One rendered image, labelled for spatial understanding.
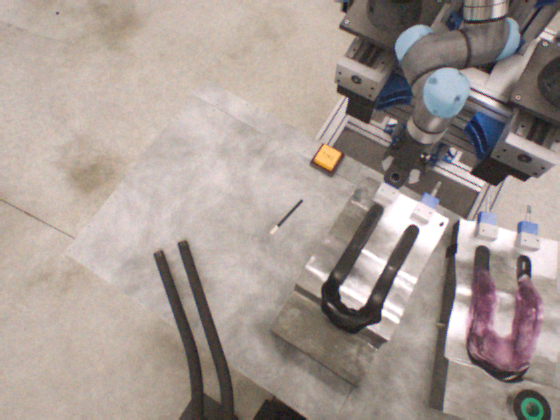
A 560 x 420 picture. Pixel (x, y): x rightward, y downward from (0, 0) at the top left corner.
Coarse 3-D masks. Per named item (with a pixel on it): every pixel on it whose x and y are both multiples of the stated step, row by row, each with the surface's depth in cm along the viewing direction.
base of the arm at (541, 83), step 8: (552, 64) 109; (544, 72) 111; (552, 72) 108; (544, 80) 110; (552, 80) 109; (544, 88) 110; (552, 88) 109; (544, 96) 111; (552, 96) 109; (552, 104) 111
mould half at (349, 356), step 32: (352, 224) 117; (384, 224) 117; (416, 224) 116; (320, 256) 111; (384, 256) 114; (416, 256) 114; (320, 288) 107; (352, 288) 107; (288, 320) 112; (320, 320) 111; (384, 320) 104; (320, 352) 109; (352, 352) 109; (352, 384) 110
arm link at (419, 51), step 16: (416, 32) 82; (432, 32) 83; (448, 32) 82; (400, 48) 84; (416, 48) 81; (432, 48) 80; (448, 48) 81; (464, 48) 81; (400, 64) 86; (416, 64) 80; (432, 64) 79; (448, 64) 82; (464, 64) 83; (416, 80) 81
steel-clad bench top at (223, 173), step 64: (192, 128) 138; (256, 128) 137; (128, 192) 131; (192, 192) 130; (256, 192) 130; (320, 192) 130; (128, 256) 124; (256, 256) 123; (192, 320) 118; (256, 320) 118; (320, 384) 112; (384, 384) 112
